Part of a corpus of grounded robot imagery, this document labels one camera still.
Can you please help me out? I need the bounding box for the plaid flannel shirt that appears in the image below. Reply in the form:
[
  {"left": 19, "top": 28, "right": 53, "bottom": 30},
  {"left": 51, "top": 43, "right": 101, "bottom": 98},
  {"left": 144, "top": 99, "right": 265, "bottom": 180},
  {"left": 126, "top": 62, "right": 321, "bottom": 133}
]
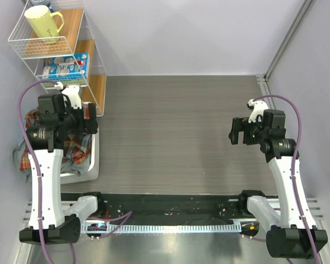
[{"left": 12, "top": 108, "right": 92, "bottom": 177}]

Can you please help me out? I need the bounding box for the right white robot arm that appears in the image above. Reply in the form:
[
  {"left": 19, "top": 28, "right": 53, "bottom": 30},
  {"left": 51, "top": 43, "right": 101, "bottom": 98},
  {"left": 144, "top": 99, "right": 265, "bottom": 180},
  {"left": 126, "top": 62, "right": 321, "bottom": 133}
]
[{"left": 229, "top": 109, "right": 328, "bottom": 259}]

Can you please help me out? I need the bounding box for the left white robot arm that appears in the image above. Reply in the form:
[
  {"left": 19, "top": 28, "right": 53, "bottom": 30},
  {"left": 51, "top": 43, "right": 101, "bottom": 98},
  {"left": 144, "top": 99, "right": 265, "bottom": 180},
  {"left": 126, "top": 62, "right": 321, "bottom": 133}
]
[{"left": 19, "top": 93, "right": 106, "bottom": 245}]

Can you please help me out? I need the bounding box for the grey shirt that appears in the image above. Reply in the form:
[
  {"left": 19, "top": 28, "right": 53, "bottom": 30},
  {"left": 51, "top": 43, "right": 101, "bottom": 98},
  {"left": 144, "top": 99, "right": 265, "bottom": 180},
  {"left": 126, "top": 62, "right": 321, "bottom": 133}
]
[{"left": 12, "top": 141, "right": 91, "bottom": 181}]

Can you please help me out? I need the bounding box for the white laundry basket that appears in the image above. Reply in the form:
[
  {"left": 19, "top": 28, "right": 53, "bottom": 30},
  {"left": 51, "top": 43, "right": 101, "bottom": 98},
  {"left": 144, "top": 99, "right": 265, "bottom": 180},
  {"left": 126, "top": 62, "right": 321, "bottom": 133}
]
[{"left": 60, "top": 133, "right": 100, "bottom": 184}]

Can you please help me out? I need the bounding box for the blue picture box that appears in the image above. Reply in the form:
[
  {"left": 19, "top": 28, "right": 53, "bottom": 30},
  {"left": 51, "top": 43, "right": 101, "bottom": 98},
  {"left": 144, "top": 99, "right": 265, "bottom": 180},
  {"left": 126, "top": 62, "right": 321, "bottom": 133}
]
[{"left": 38, "top": 52, "right": 90, "bottom": 85}]

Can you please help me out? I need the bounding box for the yellow mug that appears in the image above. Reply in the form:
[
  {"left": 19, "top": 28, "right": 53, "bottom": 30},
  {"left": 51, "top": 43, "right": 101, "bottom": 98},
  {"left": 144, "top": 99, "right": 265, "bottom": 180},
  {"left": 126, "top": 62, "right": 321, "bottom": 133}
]
[{"left": 24, "top": 5, "right": 65, "bottom": 44}]

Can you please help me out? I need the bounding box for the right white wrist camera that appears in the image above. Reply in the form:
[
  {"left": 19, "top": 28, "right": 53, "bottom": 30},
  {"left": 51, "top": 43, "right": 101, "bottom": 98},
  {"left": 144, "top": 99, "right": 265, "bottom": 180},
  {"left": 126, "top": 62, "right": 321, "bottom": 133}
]
[{"left": 247, "top": 99, "right": 268, "bottom": 123}]

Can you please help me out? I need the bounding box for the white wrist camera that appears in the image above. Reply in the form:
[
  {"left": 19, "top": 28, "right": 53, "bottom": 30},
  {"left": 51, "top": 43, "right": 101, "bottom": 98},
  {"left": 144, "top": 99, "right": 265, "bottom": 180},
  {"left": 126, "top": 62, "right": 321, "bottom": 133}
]
[
  {"left": 54, "top": 82, "right": 82, "bottom": 109},
  {"left": 247, "top": 99, "right": 268, "bottom": 123}
]

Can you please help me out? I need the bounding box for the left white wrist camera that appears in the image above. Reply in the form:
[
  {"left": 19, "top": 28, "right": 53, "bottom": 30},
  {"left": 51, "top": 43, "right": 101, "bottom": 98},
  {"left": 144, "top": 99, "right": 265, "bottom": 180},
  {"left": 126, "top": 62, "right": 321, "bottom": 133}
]
[{"left": 54, "top": 82, "right": 82, "bottom": 109}]

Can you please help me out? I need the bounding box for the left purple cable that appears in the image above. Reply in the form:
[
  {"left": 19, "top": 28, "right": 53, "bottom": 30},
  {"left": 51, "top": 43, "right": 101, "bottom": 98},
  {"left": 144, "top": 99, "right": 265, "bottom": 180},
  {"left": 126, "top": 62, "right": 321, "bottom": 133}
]
[{"left": 18, "top": 79, "right": 77, "bottom": 264}]

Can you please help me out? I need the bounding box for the aluminium frame rail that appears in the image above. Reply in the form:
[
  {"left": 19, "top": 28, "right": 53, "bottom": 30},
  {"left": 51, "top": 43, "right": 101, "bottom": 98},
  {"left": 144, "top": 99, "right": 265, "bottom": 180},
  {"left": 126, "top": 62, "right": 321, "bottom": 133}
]
[{"left": 267, "top": 198, "right": 323, "bottom": 221}]

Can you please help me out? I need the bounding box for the white wire shelf rack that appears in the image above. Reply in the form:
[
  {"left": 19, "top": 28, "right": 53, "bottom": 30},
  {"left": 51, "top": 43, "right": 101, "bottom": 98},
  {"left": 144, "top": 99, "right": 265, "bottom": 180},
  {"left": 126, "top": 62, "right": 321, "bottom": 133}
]
[{"left": 8, "top": 1, "right": 107, "bottom": 117}]

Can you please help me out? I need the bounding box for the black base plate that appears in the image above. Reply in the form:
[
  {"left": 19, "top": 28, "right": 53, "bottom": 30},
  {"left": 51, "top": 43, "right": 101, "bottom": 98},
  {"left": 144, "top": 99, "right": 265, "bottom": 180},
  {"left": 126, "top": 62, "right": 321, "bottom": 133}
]
[{"left": 94, "top": 194, "right": 254, "bottom": 226}]

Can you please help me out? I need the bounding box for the white slotted cable duct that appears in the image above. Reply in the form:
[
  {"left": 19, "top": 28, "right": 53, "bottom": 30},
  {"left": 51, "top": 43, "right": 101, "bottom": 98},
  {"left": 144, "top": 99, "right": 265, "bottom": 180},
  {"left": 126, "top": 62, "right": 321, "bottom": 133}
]
[{"left": 81, "top": 222, "right": 241, "bottom": 234}]

